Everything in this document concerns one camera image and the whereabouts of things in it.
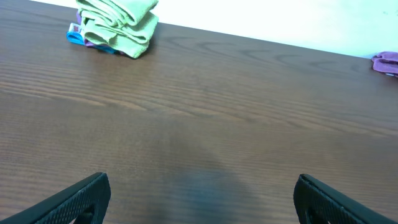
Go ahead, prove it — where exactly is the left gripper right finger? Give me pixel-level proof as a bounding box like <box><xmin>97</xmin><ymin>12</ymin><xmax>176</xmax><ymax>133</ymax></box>
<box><xmin>293</xmin><ymin>174</ymin><xmax>397</xmax><ymax>224</ymax></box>

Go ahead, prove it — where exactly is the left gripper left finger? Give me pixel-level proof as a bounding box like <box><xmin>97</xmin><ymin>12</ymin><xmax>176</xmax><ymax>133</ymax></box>
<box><xmin>1</xmin><ymin>172</ymin><xmax>111</xmax><ymax>224</ymax></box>

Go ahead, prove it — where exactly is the green microfiber cloth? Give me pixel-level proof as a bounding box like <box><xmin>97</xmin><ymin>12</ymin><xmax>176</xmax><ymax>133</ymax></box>
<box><xmin>76</xmin><ymin>0</ymin><xmax>159</xmax><ymax>27</ymax></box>

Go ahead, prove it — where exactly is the crumpled purple cloth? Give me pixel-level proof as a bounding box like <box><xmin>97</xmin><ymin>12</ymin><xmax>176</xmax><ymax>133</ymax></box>
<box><xmin>371</xmin><ymin>52</ymin><xmax>397</xmax><ymax>77</ymax></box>

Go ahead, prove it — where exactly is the folded blue cloth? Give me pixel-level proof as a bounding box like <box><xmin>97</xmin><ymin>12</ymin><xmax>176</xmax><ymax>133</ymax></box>
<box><xmin>65</xmin><ymin>22</ymin><xmax>118</xmax><ymax>55</ymax></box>

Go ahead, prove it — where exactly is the folded green cloth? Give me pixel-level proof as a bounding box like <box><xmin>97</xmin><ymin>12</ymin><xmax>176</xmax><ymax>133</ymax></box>
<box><xmin>82</xmin><ymin>12</ymin><xmax>159</xmax><ymax>58</ymax></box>

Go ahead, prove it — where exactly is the folded purple cloth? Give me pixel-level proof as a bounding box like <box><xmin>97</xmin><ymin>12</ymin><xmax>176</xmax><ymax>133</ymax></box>
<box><xmin>76</xmin><ymin>12</ymin><xmax>124</xmax><ymax>54</ymax></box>

